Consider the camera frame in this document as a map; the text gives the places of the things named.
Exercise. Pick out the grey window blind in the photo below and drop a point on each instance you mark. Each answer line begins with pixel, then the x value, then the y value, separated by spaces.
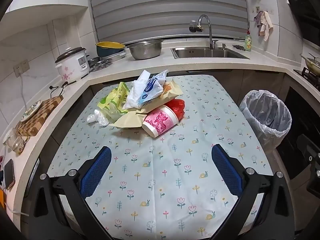
pixel 162 10

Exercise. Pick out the metal steamer rack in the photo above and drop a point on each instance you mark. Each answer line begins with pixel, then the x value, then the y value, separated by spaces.
pixel 101 65

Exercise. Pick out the black range hood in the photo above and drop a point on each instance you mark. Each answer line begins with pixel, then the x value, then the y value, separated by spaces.
pixel 305 10

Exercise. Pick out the chrome kitchen faucet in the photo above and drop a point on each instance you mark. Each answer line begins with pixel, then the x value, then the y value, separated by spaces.
pixel 210 35

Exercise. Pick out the black built-in oven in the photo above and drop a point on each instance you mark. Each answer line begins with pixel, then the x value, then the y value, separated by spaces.
pixel 302 115

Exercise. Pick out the beige hanging cloth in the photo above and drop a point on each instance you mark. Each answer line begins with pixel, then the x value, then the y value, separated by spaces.
pixel 265 26

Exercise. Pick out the green snack packet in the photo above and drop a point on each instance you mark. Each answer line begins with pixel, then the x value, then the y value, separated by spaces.
pixel 122 92

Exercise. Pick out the white blue packet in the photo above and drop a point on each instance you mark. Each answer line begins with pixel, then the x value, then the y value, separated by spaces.
pixel 152 90

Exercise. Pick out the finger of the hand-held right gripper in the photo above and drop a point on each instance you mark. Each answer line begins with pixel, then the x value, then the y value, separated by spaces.
pixel 311 152

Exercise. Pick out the blue basin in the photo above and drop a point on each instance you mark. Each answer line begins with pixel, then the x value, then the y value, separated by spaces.
pixel 107 52

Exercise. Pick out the red plastic bag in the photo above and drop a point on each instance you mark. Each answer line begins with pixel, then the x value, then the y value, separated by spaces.
pixel 177 107

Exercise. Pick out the checkered wooden cutting board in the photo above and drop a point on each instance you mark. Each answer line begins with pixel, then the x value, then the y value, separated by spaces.
pixel 48 106

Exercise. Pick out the green dish soap bottle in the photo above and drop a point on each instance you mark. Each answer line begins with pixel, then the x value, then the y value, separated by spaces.
pixel 248 43

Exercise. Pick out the smartphone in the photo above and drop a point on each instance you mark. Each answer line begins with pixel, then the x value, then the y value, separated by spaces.
pixel 9 173

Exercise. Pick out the white plastic bag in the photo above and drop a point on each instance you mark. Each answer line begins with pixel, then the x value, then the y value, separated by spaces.
pixel 135 92

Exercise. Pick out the white stone kitchen counter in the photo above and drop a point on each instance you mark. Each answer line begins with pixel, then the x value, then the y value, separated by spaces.
pixel 150 66

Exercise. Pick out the yellow green packet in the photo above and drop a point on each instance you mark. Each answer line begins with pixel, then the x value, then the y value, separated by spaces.
pixel 108 102

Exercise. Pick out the floral tablecloth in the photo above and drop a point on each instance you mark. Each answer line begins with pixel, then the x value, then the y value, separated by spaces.
pixel 160 175

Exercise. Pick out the cream orange snack packet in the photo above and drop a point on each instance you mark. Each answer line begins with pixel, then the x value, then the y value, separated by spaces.
pixel 172 91

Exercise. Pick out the yellow bowl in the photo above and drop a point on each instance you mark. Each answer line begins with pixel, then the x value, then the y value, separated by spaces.
pixel 110 45

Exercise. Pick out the black gas stove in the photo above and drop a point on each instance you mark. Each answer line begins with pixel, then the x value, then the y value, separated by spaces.
pixel 308 76

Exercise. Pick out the pink paper cup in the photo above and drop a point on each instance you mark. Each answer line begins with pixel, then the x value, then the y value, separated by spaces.
pixel 160 121

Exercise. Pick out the glass jar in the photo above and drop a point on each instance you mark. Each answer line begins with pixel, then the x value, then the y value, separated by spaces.
pixel 13 141

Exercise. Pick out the wok with lid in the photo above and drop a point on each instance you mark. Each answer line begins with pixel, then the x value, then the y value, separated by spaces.
pixel 312 65

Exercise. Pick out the wall power socket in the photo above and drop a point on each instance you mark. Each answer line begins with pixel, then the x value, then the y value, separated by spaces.
pixel 21 67

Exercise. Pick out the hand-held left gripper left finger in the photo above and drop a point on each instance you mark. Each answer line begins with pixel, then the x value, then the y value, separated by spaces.
pixel 96 172

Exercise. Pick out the white rice cooker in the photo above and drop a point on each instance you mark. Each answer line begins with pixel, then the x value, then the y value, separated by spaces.
pixel 72 67

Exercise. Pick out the patterned plate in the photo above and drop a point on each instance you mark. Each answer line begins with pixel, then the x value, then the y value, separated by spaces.
pixel 31 110

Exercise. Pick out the stainless steel sink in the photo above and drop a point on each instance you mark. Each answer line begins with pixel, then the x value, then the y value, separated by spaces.
pixel 200 53

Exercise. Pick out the dark scouring pad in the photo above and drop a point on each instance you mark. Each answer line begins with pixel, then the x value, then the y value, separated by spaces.
pixel 238 47

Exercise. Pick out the trash bin with clear liner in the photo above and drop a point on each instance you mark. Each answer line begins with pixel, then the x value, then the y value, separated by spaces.
pixel 265 115

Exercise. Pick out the steel colander bowl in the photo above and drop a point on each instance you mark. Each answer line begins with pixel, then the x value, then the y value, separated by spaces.
pixel 145 51

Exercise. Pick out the clear plastic bag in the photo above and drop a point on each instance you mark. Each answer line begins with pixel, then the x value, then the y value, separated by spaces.
pixel 98 118

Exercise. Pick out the cream paper wrapper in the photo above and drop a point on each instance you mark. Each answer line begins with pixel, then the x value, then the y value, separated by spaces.
pixel 128 120

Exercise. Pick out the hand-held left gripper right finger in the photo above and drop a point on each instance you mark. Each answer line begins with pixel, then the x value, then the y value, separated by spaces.
pixel 226 170

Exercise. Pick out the purple hanging cloth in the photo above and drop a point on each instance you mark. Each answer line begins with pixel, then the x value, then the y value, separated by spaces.
pixel 257 18

